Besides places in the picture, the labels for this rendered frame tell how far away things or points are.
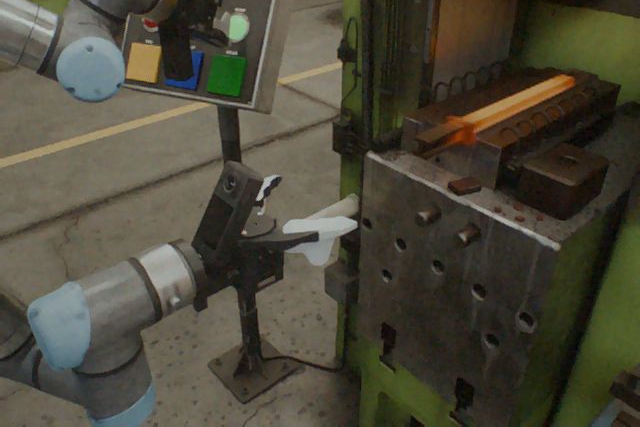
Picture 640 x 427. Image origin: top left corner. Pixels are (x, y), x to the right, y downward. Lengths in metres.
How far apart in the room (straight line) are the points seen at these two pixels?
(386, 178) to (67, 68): 0.55
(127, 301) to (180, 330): 1.41
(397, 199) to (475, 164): 0.15
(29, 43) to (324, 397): 1.33
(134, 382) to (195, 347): 1.28
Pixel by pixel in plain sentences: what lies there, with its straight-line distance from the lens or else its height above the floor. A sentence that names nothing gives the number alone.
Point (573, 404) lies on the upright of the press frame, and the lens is 1.27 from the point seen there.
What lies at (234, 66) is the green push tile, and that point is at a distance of 1.10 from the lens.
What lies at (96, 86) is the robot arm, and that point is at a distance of 0.71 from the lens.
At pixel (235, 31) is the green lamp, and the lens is 1.12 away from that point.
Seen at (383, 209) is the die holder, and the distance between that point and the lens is 1.02.
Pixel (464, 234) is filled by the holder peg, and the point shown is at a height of 0.88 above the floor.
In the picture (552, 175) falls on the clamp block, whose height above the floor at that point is 0.98.
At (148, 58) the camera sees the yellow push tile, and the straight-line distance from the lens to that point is 1.22.
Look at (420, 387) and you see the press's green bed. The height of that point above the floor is 0.45.
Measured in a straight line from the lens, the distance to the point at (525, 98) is 1.05.
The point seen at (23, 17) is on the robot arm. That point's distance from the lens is 0.72.
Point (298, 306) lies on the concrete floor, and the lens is 2.01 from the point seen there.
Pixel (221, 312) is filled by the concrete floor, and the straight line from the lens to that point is 2.02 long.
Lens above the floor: 1.37
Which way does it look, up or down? 31 degrees down
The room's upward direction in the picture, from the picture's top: straight up
